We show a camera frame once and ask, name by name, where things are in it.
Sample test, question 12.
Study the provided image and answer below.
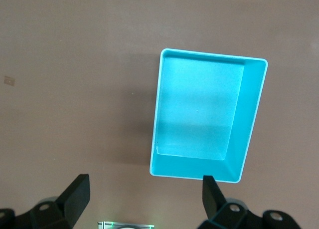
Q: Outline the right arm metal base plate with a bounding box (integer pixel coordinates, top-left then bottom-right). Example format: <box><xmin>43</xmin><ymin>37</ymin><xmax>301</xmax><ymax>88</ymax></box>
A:
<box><xmin>97</xmin><ymin>221</ymin><xmax>155</xmax><ymax>229</ymax></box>

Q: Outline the turquoise plastic bin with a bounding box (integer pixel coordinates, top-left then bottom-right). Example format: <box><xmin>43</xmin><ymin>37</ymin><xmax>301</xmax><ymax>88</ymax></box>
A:
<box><xmin>149</xmin><ymin>48</ymin><xmax>269</xmax><ymax>184</ymax></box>

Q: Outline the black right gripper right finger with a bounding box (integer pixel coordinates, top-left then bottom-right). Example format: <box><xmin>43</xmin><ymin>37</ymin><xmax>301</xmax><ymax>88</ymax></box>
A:
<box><xmin>198</xmin><ymin>175</ymin><xmax>302</xmax><ymax>229</ymax></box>

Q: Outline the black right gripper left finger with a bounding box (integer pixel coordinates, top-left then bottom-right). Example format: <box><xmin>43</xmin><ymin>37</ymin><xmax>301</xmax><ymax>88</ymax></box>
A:
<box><xmin>0</xmin><ymin>174</ymin><xmax>91</xmax><ymax>229</ymax></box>

